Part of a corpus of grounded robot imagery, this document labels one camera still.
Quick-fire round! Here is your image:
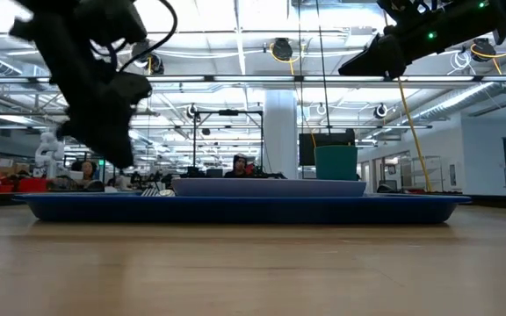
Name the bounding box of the lavender round plate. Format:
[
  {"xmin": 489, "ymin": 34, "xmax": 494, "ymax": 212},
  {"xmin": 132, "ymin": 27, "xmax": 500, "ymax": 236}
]
[{"xmin": 171, "ymin": 177, "xmax": 368, "ymax": 198}]

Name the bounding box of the green plastic cup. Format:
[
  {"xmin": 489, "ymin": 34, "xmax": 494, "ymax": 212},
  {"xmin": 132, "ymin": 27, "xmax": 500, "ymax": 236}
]
[{"xmin": 314, "ymin": 145, "xmax": 359, "ymax": 182}]

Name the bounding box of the red plastic bin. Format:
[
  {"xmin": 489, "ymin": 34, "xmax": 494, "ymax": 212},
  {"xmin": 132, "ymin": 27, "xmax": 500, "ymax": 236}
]
[{"xmin": 0, "ymin": 176, "xmax": 48, "ymax": 194}]

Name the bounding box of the person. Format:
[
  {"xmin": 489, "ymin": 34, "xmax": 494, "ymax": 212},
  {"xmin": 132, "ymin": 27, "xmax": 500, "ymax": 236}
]
[
  {"xmin": 223, "ymin": 153, "xmax": 255, "ymax": 179},
  {"xmin": 70, "ymin": 159, "xmax": 106, "ymax": 192}
]

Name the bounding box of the black camera stand frame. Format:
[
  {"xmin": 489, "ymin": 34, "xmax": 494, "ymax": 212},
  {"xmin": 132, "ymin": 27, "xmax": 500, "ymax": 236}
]
[{"xmin": 192, "ymin": 109, "xmax": 264, "ymax": 179}]

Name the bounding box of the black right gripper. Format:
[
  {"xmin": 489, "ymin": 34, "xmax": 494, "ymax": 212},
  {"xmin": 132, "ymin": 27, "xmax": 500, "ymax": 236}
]
[{"xmin": 338, "ymin": 0, "xmax": 505, "ymax": 80}]

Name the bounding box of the white robot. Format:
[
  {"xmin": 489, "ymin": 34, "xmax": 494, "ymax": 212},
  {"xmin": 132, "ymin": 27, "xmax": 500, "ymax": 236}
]
[{"xmin": 34, "ymin": 130, "xmax": 66, "ymax": 179}]

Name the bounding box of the silver ventilation duct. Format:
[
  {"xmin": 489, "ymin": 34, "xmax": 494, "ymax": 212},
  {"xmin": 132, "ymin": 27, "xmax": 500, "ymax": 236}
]
[{"xmin": 404, "ymin": 52, "xmax": 506, "ymax": 125}]

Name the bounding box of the blue plastic tray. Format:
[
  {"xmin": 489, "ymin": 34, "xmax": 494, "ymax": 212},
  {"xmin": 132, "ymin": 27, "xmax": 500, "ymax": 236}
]
[{"xmin": 12, "ymin": 192, "xmax": 473, "ymax": 226}]

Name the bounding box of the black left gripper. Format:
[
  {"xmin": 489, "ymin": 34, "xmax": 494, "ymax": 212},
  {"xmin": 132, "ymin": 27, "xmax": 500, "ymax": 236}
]
[{"xmin": 41, "ymin": 43, "xmax": 154, "ymax": 170}]

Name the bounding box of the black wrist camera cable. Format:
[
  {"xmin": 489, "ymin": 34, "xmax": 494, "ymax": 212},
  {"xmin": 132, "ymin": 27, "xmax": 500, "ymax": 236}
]
[{"xmin": 119, "ymin": 0, "xmax": 179, "ymax": 74}]

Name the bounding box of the white pillar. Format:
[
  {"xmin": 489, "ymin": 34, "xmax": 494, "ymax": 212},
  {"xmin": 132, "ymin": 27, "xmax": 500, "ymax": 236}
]
[{"xmin": 263, "ymin": 89, "xmax": 300, "ymax": 179}]

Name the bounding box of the yellow hanging cable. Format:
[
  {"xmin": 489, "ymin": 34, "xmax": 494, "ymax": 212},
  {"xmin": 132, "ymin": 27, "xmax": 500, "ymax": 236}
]
[{"xmin": 396, "ymin": 77, "xmax": 432, "ymax": 193}]

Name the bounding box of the black monitor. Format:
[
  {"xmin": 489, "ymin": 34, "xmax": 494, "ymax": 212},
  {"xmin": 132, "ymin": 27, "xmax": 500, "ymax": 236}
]
[{"xmin": 298, "ymin": 128, "xmax": 357, "ymax": 167}]

